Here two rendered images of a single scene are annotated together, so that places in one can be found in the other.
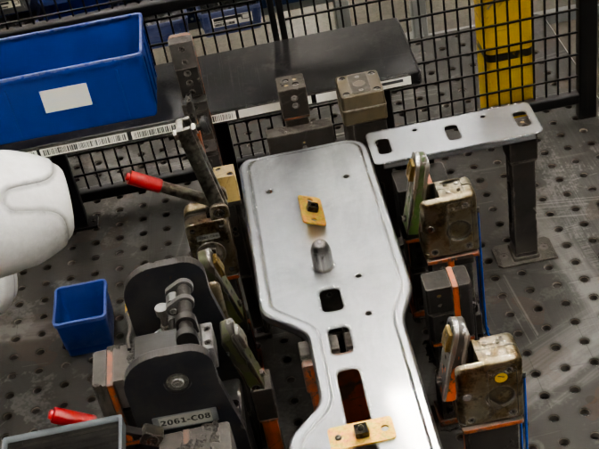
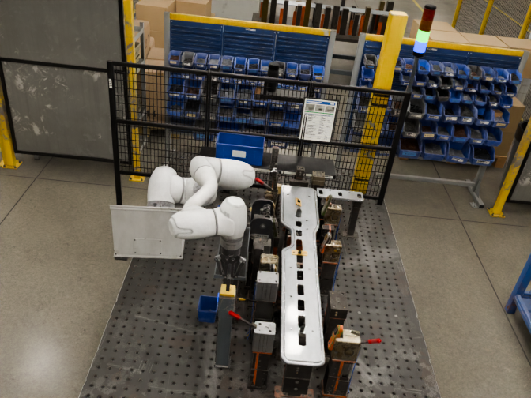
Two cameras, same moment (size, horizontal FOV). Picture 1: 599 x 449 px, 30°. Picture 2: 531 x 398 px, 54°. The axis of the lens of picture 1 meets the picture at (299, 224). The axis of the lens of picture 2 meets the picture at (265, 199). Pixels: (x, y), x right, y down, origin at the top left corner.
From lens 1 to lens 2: 1.35 m
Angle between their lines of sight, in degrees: 5
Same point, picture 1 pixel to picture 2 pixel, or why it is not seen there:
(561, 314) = (355, 251)
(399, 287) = (316, 225)
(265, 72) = (293, 163)
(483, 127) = (348, 195)
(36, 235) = (246, 182)
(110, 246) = not seen: hidden behind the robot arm
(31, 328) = not seen: hidden behind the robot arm
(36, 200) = (249, 174)
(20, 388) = not seen: hidden behind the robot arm
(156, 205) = (247, 192)
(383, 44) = (328, 166)
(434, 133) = (335, 193)
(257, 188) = (284, 193)
